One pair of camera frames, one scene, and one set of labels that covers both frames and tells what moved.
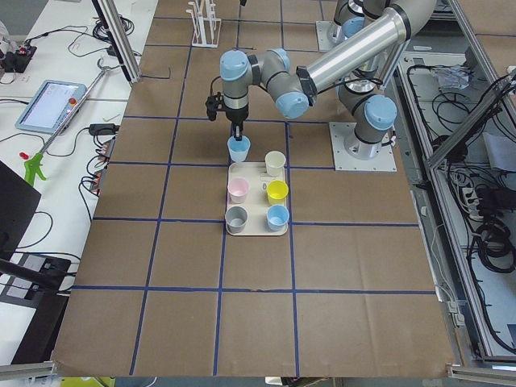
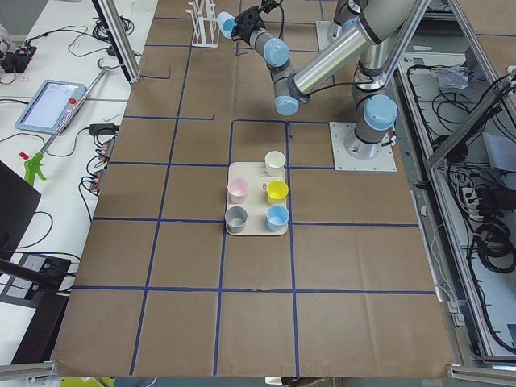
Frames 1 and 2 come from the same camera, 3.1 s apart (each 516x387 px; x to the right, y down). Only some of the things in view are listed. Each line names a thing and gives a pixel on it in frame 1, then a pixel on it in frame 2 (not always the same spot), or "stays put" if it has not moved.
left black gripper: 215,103 → 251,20
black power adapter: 103,129 stays put
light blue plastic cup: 239,149 → 226,22
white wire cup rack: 207,28 stays put
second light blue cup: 277,216 stays put
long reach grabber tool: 33,165 stays put
